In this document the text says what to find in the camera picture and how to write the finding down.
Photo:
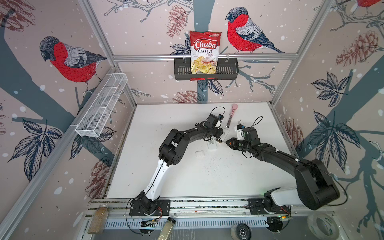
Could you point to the white mesh wire tray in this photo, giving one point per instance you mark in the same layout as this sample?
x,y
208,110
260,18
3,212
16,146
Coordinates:
x,y
98,114

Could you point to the white remote control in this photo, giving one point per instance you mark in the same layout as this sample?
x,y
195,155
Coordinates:
x,y
225,134
212,144

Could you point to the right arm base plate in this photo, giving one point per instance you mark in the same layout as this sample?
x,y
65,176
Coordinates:
x,y
266,207

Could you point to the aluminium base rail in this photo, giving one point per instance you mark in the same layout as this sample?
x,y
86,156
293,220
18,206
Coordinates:
x,y
192,214

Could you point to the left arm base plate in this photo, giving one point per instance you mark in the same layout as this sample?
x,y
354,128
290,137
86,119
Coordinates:
x,y
142,208

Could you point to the beige grain filled bottle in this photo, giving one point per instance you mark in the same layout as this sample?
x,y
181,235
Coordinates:
x,y
167,229

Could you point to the black wire basket shelf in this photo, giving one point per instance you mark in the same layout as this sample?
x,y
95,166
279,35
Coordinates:
x,y
223,69

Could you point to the orange black screwdriver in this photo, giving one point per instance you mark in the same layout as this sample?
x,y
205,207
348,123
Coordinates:
x,y
221,142

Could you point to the brown grain filled bottle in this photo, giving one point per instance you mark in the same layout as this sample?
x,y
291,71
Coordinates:
x,y
99,219

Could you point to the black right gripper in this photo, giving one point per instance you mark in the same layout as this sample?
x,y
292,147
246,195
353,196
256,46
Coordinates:
x,y
234,141

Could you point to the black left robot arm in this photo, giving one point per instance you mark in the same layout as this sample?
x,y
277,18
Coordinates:
x,y
171,153

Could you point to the white battery cover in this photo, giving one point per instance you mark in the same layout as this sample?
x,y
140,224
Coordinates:
x,y
200,154

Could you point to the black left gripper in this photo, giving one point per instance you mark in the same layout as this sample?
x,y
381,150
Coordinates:
x,y
219,132

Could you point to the clear tape roll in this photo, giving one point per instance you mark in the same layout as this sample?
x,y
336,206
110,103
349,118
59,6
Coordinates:
x,y
323,226

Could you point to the red cassava chips bag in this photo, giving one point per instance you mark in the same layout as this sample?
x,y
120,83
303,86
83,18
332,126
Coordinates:
x,y
204,52

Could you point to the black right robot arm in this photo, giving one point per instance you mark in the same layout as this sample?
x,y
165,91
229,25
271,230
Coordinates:
x,y
315,187

